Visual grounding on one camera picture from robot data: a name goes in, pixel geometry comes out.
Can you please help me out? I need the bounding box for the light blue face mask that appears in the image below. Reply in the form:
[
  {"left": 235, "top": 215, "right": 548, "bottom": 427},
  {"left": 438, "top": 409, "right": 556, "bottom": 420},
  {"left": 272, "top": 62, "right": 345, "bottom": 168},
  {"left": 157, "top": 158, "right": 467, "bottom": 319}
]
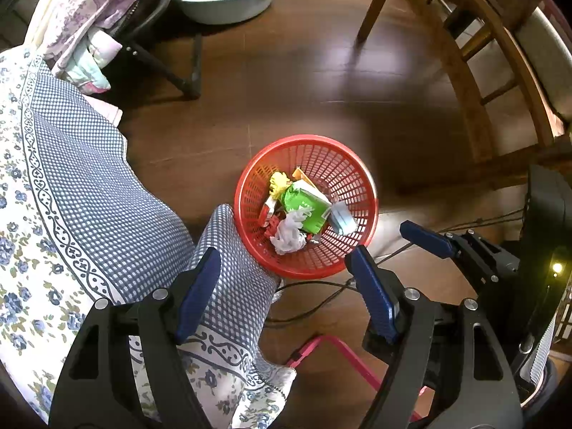
[{"left": 329, "top": 202, "right": 359, "bottom": 235}]

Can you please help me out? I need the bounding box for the white tissue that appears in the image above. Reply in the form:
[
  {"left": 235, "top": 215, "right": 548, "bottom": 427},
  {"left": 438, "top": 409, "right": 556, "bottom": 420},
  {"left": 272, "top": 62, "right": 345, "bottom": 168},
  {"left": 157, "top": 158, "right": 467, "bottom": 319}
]
[{"left": 270, "top": 207, "right": 311, "bottom": 256}]

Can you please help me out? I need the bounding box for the green white snack bag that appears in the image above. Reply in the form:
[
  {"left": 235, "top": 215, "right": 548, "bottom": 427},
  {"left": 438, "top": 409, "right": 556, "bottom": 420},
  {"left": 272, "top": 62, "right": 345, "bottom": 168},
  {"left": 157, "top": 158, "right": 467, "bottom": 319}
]
[{"left": 280, "top": 180, "right": 331, "bottom": 235}]

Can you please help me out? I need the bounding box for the red plastic waste basket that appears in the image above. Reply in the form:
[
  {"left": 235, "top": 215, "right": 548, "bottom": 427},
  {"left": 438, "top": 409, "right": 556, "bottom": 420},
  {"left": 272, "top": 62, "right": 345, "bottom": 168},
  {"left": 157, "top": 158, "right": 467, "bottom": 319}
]
[{"left": 234, "top": 135, "right": 378, "bottom": 280}]

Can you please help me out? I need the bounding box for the orange cardboard box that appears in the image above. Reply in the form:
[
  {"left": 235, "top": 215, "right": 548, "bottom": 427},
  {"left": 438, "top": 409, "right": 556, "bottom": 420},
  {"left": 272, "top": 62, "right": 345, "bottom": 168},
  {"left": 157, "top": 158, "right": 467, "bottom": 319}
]
[{"left": 292, "top": 167, "right": 316, "bottom": 187}]

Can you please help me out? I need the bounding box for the blue floral bed sheet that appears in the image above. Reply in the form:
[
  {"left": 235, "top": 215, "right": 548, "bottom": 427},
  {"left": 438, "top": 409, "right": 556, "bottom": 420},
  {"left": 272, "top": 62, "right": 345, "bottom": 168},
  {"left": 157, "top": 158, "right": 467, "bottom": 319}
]
[{"left": 1, "top": 46, "right": 296, "bottom": 428}]

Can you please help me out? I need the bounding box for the wooden chair with cushion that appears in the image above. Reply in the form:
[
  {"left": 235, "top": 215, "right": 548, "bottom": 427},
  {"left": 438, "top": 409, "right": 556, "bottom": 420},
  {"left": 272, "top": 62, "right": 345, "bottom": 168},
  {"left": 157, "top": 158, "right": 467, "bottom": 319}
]
[{"left": 357, "top": 0, "right": 571, "bottom": 195}]

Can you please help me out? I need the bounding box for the black folding stool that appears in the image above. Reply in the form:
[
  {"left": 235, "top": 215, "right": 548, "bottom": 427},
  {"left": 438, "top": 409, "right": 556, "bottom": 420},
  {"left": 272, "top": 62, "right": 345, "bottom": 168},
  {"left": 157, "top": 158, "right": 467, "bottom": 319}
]
[{"left": 107, "top": 0, "right": 204, "bottom": 100}]

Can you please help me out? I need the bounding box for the light blue wash basin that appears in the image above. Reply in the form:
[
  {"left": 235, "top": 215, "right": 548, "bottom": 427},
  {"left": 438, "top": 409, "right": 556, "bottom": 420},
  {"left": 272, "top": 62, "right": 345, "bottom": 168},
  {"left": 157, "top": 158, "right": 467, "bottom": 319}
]
[{"left": 173, "top": 0, "right": 273, "bottom": 25}]

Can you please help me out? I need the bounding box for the white quilted pillow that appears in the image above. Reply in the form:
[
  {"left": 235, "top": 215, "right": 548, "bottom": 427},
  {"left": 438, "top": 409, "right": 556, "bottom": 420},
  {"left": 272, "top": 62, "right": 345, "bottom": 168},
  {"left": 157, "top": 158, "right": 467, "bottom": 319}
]
[{"left": 24, "top": 0, "right": 52, "bottom": 48}]

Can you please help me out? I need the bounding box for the black cable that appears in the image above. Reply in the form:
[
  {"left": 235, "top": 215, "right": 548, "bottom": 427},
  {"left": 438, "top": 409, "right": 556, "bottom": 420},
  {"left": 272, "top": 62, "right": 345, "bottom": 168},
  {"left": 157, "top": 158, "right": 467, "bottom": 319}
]
[{"left": 262, "top": 206, "right": 527, "bottom": 330}]

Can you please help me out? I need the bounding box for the pink metal frame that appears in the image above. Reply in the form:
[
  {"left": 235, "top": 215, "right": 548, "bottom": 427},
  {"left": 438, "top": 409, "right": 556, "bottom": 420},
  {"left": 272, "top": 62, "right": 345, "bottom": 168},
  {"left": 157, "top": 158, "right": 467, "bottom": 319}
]
[{"left": 285, "top": 333, "right": 424, "bottom": 423}]

